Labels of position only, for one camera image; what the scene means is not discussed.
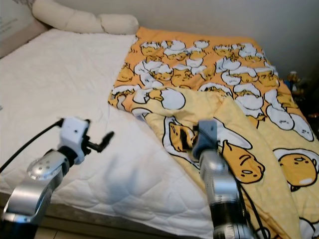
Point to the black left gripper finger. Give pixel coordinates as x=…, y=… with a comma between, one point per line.
x=106, y=142

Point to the yellow egg cartoon blanket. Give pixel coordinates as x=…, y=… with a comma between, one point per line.
x=204, y=59

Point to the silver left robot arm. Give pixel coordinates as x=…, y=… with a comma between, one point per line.
x=35, y=184

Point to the white quilted mattress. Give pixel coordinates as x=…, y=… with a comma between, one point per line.
x=79, y=84

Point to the beige bed base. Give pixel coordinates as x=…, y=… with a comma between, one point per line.
x=104, y=226

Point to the dark cluttered shelf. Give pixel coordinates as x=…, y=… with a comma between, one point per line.
x=304, y=99

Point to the cream bolster pillow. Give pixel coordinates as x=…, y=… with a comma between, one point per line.
x=70, y=19

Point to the beige pillow with printed text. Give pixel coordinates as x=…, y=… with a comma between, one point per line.
x=15, y=25

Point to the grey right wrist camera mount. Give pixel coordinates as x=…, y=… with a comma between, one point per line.
x=208, y=137

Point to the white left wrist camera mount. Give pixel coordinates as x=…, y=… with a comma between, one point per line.
x=75, y=130

